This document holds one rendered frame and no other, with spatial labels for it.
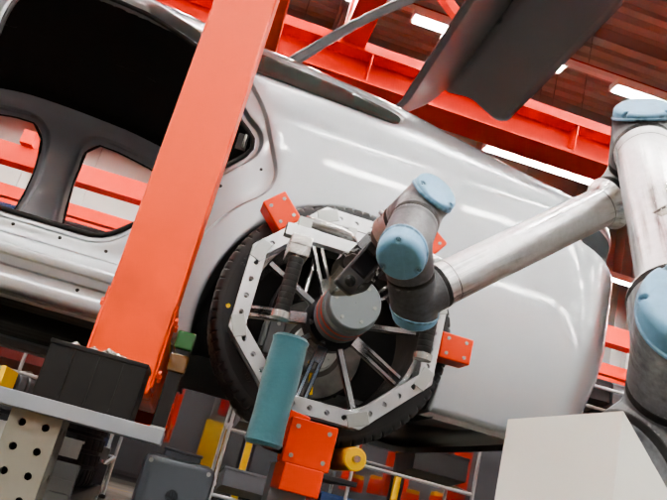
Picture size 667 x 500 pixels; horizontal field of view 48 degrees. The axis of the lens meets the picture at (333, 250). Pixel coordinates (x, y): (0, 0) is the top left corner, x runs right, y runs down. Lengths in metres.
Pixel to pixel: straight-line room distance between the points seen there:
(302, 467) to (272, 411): 0.19
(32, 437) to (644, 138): 1.30
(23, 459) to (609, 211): 1.26
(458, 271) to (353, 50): 3.78
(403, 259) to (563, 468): 0.44
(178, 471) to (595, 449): 1.13
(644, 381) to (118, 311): 1.16
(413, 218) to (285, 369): 0.57
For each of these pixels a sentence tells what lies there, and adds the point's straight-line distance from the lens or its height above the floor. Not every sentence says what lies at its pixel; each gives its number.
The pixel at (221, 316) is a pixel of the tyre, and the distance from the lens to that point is 1.95.
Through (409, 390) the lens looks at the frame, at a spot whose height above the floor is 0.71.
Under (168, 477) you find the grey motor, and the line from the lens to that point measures 1.91.
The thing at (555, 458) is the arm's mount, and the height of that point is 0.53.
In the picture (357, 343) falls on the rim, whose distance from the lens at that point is 2.01.
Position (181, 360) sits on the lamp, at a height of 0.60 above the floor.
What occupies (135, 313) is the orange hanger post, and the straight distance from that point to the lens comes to 1.79.
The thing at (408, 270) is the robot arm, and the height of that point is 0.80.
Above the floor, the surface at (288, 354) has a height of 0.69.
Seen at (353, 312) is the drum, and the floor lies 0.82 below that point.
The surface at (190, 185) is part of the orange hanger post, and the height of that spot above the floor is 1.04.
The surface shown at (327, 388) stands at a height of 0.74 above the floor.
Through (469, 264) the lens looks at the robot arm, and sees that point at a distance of 1.44.
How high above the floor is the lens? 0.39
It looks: 18 degrees up
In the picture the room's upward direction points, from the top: 15 degrees clockwise
